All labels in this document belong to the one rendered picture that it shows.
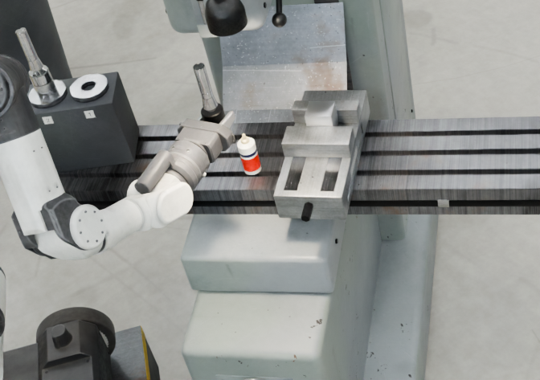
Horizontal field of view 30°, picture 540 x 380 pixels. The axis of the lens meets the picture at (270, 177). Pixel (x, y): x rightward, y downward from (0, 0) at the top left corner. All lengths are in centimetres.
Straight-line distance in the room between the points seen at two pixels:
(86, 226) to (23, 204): 11
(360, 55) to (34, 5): 175
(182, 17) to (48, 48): 213
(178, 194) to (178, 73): 231
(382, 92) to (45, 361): 109
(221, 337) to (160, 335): 99
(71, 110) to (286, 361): 74
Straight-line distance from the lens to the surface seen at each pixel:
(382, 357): 278
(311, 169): 217
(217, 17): 177
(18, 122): 171
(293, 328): 224
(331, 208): 213
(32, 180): 171
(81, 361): 249
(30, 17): 399
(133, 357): 269
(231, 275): 229
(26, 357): 258
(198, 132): 205
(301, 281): 226
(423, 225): 308
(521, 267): 322
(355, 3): 249
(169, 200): 190
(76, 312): 259
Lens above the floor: 245
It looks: 43 degrees down
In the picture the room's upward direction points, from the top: 15 degrees counter-clockwise
